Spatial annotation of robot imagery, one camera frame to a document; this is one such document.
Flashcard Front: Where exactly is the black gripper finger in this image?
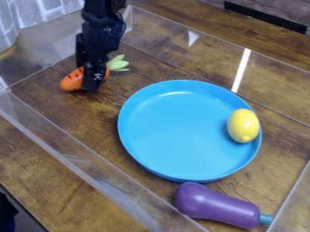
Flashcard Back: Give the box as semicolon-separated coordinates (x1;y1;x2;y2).
82;60;107;91
75;34;88;67

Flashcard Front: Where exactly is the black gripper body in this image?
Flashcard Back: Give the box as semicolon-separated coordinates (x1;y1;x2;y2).
80;0;126;63

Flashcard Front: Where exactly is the orange toy carrot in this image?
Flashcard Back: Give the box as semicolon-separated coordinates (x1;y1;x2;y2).
59;54;130;92

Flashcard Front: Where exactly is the blue round tray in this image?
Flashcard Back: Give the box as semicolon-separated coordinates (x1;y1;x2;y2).
118;80;262;183

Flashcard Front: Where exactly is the white patterned curtain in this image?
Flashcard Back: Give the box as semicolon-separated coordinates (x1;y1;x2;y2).
0;0;84;53

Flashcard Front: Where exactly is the yellow toy lemon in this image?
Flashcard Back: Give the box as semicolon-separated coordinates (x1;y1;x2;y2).
226;109;261;143

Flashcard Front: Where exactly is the purple toy eggplant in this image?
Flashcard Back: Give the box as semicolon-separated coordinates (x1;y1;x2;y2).
174;182;273;229

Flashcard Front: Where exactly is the clear acrylic enclosure wall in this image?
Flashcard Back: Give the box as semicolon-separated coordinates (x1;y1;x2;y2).
0;0;310;232

